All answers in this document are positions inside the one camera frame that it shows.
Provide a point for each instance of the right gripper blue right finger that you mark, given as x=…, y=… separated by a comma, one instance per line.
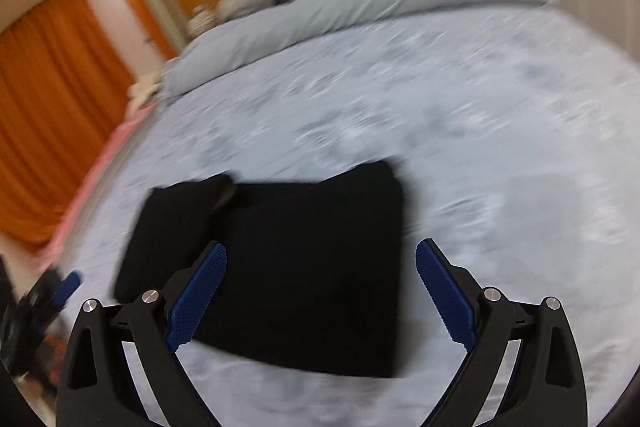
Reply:
x=546, y=386

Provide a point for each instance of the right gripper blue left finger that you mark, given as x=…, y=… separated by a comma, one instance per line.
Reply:
x=97, y=388

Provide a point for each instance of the black pants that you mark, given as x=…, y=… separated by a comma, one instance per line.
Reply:
x=313, y=268

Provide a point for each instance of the pink topped window bench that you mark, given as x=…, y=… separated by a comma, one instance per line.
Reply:
x=121, y=136

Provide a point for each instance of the orange curtain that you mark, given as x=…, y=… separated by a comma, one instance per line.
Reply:
x=63, y=92

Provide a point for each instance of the cream plush toy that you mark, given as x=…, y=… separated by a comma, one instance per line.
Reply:
x=141, y=92

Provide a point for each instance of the butterfly patterned bed sheet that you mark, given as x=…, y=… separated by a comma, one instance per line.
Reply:
x=508, y=134

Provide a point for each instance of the grey rolled duvet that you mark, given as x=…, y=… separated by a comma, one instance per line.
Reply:
x=345, y=16

